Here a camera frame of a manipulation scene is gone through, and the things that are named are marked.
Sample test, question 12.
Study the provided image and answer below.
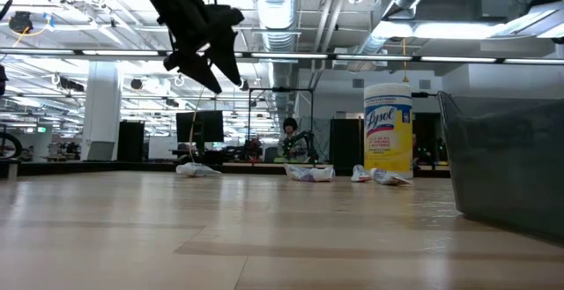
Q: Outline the bright ceiling light panel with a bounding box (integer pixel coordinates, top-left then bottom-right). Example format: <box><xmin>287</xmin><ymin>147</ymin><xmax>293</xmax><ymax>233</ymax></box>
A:
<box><xmin>372</xmin><ymin>19</ymin><xmax>511</xmax><ymax>41</ymax></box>

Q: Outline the Lysol wipes canister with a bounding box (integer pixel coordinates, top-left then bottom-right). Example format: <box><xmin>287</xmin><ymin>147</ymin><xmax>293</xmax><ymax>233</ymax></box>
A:
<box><xmin>363</xmin><ymin>82</ymin><xmax>414</xmax><ymax>180</ymax></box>

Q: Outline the black partition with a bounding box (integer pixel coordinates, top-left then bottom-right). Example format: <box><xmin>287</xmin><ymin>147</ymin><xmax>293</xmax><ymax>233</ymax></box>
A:
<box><xmin>329</xmin><ymin>117</ymin><xmax>366</xmax><ymax>168</ymax></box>

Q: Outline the black monitor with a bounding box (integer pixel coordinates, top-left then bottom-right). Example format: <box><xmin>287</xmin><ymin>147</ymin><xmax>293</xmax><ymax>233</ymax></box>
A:
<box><xmin>175</xmin><ymin>109</ymin><xmax>226</xmax><ymax>144</ymax></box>

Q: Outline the person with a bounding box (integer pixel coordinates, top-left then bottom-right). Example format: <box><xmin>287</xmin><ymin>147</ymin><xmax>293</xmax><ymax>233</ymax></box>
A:
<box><xmin>276</xmin><ymin>116</ymin><xmax>310</xmax><ymax>164</ymax></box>

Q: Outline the white building column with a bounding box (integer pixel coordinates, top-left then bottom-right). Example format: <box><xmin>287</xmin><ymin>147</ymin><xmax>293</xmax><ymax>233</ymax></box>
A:
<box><xmin>80</xmin><ymin>60</ymin><xmax>123</xmax><ymax>162</ymax></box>

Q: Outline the long ceiling light strip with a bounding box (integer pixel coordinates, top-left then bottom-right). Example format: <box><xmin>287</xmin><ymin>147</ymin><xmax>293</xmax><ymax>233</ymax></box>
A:
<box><xmin>0</xmin><ymin>47</ymin><xmax>564</xmax><ymax>66</ymax></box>

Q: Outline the black ceiling cable reel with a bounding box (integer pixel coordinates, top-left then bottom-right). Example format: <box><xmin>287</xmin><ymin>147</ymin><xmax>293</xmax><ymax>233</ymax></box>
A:
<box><xmin>7</xmin><ymin>10</ymin><xmax>35</xmax><ymax>35</ymax></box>

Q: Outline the red background object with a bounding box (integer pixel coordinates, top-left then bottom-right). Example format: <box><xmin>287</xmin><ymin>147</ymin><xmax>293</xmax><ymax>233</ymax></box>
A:
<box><xmin>246</xmin><ymin>138</ymin><xmax>263</xmax><ymax>161</ymax></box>

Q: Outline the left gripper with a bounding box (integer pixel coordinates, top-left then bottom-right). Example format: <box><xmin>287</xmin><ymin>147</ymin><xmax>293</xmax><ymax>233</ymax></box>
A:
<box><xmin>121</xmin><ymin>0</ymin><xmax>246</xmax><ymax>95</ymax></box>

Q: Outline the black cabinet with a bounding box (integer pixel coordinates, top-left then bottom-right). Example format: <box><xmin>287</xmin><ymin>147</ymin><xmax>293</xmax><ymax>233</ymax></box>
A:
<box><xmin>116</xmin><ymin>120</ymin><xmax>146</xmax><ymax>163</ymax></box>

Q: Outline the thin black rig frame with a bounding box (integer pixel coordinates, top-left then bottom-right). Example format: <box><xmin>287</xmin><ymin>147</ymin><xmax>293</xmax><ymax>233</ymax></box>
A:
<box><xmin>247</xmin><ymin>86</ymin><xmax>315</xmax><ymax>164</ymax></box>

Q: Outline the silver ribbed air duct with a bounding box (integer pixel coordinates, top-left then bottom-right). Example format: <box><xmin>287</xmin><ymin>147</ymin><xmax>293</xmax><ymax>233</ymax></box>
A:
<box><xmin>251</xmin><ymin>0</ymin><xmax>302</xmax><ymax>108</ymax></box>

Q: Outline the yellow hanging cord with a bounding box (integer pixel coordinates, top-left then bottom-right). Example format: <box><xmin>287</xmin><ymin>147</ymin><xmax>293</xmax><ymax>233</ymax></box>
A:
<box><xmin>400</xmin><ymin>37</ymin><xmax>410</xmax><ymax>84</ymax></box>

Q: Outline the dark smoke plastic bin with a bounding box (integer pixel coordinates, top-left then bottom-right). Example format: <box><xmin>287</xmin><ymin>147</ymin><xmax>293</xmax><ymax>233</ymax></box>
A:
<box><xmin>435</xmin><ymin>90</ymin><xmax>564</xmax><ymax>242</ymax></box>

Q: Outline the grey floor box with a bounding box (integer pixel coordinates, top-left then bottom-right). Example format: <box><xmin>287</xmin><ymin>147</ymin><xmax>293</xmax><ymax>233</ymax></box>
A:
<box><xmin>86</xmin><ymin>141</ymin><xmax>116</xmax><ymax>162</ymax></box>

